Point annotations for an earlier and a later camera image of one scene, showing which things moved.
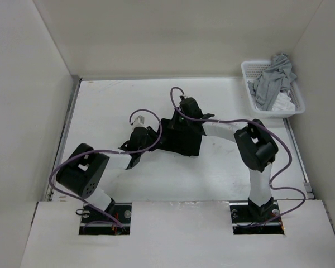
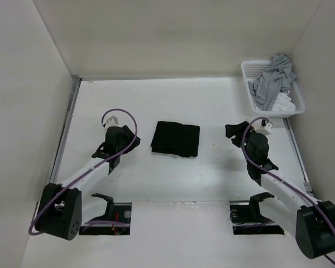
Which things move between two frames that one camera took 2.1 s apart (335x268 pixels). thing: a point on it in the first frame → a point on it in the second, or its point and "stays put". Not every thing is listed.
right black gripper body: x=181 y=123 → x=246 y=141
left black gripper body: x=151 y=140 → x=127 y=139
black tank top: x=185 y=141 stays put
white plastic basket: x=252 y=70 stays put
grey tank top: x=267 y=87 stays put
